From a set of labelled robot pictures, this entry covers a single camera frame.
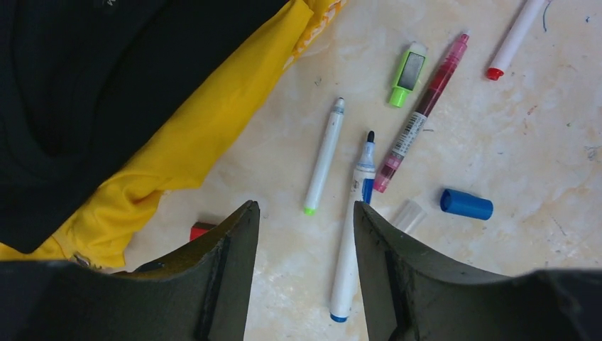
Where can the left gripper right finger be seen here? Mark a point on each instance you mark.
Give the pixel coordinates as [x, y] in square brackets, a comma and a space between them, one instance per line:
[413, 292]

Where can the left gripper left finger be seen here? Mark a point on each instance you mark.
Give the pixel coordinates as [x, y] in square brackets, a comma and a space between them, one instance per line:
[201, 290]

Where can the white green-tipped pen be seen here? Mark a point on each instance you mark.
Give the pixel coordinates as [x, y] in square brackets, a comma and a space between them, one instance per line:
[325, 157]

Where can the green black pen cap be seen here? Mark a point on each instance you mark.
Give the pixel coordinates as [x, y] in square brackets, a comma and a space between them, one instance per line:
[412, 62]

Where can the clear pen cap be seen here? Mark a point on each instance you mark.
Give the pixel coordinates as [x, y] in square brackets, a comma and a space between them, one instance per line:
[409, 217]

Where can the red pen cap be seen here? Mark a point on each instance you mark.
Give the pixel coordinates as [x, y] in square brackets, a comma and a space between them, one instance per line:
[200, 228]

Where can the red gel pen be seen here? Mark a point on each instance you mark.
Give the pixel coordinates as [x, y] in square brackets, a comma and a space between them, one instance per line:
[414, 124]

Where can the white red-tipped pen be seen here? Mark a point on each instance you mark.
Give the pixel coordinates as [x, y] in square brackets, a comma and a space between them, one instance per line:
[513, 39]

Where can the large white blue marker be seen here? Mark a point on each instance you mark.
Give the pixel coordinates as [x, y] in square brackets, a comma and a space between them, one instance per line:
[346, 279]

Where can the blue cylindrical cap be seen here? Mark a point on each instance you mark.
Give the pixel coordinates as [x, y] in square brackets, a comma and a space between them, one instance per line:
[466, 205]

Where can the yellow folded shirt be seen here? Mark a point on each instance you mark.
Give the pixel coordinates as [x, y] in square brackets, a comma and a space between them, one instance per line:
[181, 153]

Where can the black folded shirt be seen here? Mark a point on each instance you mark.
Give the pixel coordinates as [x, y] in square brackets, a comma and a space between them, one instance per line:
[85, 84]

